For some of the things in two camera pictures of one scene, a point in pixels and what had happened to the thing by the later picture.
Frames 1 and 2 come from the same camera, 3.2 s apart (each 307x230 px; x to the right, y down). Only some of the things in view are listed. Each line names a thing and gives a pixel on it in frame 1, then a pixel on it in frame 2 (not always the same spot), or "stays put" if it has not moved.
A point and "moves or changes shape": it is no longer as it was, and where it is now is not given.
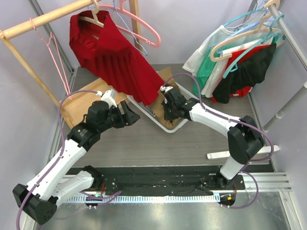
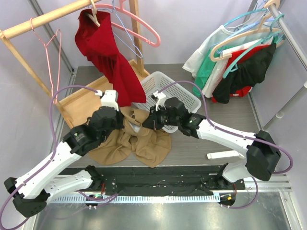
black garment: (251, 71) stays put
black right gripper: (168, 117) → (152, 121)
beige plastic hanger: (94, 11) moves or changes shape
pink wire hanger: (52, 46) → (45, 45)
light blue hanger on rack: (265, 20) stays put
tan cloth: (158, 109) moves or changes shape
